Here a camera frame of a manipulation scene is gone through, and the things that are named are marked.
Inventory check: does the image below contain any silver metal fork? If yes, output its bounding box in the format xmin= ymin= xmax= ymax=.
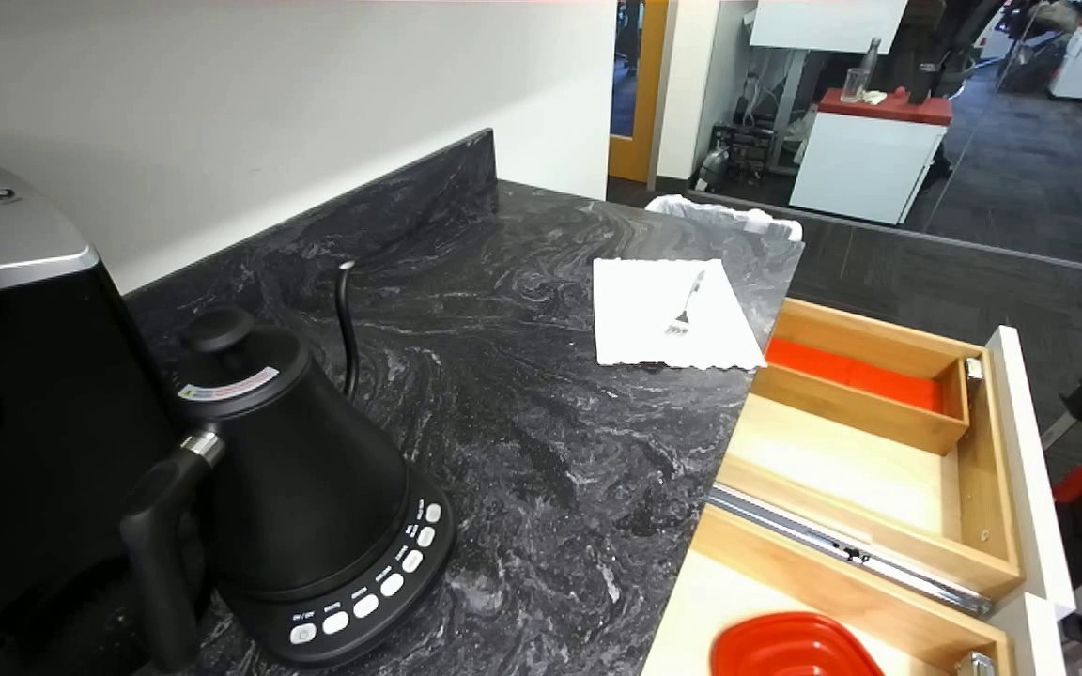
xmin=660 ymin=267 xmax=713 ymax=342

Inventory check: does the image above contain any wooden drawer with orange liner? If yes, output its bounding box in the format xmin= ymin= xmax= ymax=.
xmin=706 ymin=294 xmax=1078 ymax=618

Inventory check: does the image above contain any wooden door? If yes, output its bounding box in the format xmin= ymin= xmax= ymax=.
xmin=604 ymin=0 xmax=678 ymax=193

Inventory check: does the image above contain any metal drawer slide rail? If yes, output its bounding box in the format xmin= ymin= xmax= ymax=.
xmin=706 ymin=483 xmax=995 ymax=618

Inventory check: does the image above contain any orange bowl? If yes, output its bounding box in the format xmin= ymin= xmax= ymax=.
xmin=706 ymin=608 xmax=891 ymax=676

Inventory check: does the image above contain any black silver coffee maker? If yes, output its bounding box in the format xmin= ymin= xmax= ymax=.
xmin=0 ymin=140 xmax=193 ymax=650

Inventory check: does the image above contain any white paper napkin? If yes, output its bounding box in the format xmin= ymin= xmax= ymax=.
xmin=589 ymin=257 xmax=772 ymax=375

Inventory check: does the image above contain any white board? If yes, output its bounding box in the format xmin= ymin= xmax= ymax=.
xmin=746 ymin=0 xmax=917 ymax=58

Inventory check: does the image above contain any orange drawer liner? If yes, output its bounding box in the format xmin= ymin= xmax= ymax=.
xmin=762 ymin=334 xmax=954 ymax=418

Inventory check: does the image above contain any black electric gooseneck kettle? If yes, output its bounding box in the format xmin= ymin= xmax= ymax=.
xmin=117 ymin=257 xmax=461 ymax=676

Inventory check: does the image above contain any white cabinet with red top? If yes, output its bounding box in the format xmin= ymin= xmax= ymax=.
xmin=791 ymin=83 xmax=957 ymax=228

